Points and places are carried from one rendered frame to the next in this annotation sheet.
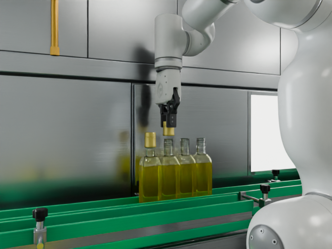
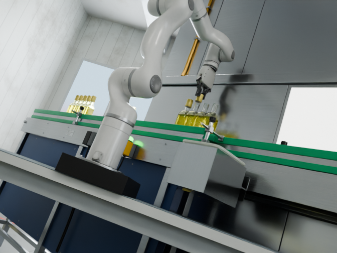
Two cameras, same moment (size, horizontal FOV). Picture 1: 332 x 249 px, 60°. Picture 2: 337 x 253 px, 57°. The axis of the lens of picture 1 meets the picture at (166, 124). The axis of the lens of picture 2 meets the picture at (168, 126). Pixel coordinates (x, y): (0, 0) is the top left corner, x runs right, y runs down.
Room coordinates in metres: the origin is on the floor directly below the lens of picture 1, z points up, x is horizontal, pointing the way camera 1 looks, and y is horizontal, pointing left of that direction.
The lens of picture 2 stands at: (0.21, -1.42, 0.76)
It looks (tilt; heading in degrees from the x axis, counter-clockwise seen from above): 14 degrees up; 69
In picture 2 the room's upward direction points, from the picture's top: 20 degrees clockwise
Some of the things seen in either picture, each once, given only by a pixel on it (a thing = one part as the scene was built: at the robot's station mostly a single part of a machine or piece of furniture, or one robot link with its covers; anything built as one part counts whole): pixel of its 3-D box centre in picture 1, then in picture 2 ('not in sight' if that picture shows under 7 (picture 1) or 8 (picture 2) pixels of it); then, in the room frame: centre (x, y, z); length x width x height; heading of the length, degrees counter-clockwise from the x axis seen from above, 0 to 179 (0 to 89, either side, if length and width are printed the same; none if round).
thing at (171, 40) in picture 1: (169, 38); (215, 53); (0.88, -0.01, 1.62); 0.09 x 0.08 x 0.13; 121
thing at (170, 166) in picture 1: (168, 189); (188, 130); (0.88, -0.01, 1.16); 0.06 x 0.06 x 0.21; 24
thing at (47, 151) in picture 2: not in sight; (89, 164); (0.58, 0.55, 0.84); 1.59 x 0.18 x 0.18; 113
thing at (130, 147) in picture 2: not in sight; (125, 148); (0.63, 0.09, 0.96); 0.07 x 0.07 x 0.07; 23
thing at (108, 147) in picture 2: not in sight; (109, 144); (0.47, -0.25, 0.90); 0.19 x 0.19 x 0.18
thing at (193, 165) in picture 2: not in sight; (210, 176); (0.84, -0.41, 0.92); 0.27 x 0.17 x 0.15; 23
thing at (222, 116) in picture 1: (241, 133); (277, 117); (1.15, -0.30, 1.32); 0.90 x 0.03 x 0.34; 113
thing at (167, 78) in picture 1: (168, 85); (206, 76); (0.88, -0.01, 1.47); 0.10 x 0.07 x 0.11; 24
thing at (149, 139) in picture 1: (150, 139); (189, 103); (0.86, 0.05, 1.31); 0.04 x 0.04 x 0.04
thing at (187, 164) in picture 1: (185, 187); (197, 131); (0.90, -0.06, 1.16); 0.06 x 0.06 x 0.21; 23
